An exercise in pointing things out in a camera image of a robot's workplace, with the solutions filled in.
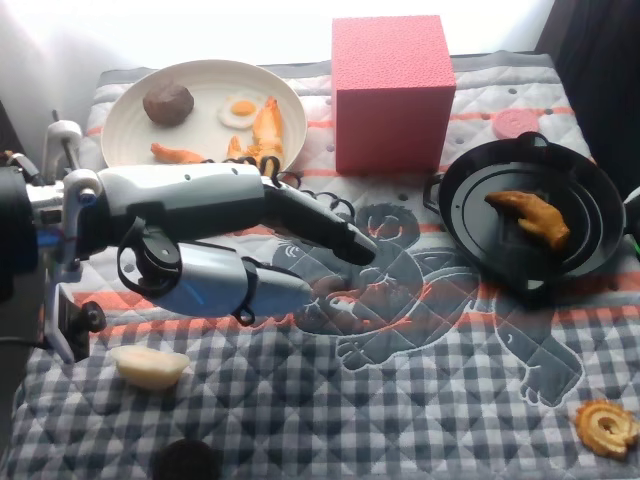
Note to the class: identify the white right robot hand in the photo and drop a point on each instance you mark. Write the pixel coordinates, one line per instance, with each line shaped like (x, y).
(633, 196)

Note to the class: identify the black frying pan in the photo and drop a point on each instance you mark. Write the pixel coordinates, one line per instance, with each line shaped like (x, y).
(475, 235)

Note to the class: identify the red cube box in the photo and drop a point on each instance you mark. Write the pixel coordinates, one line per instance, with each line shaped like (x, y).
(390, 100)

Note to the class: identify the golden fried toy snack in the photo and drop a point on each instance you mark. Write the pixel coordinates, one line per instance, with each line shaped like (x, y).
(540, 217)

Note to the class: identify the dark curtain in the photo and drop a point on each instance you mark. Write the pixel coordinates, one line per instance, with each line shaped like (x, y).
(600, 75)

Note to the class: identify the pink sandwich cookie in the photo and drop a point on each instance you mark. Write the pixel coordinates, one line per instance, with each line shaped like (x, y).
(510, 122)

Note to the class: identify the yellow swirl butter cookie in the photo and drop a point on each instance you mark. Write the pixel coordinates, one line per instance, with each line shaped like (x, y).
(595, 430)

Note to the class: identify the large toy shrimp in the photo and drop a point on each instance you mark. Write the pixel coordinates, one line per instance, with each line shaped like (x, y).
(267, 130)

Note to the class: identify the grey quilt with bear print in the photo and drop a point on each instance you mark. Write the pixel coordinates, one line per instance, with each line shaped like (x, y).
(300, 400)

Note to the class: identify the toy fried egg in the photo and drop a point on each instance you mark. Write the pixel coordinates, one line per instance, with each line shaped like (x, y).
(242, 110)

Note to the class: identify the cream round plate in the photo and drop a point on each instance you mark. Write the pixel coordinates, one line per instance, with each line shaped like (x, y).
(210, 100)

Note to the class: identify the small toy shrimp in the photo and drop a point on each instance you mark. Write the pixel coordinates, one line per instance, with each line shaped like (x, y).
(175, 154)

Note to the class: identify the brown toy meatball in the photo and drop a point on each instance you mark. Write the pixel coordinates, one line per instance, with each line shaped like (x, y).
(167, 104)

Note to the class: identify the white toy dumpling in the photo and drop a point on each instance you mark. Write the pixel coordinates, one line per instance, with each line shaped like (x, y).
(147, 369)

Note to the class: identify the dark brown sandwich cookie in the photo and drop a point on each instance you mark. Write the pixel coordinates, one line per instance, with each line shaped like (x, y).
(187, 462)

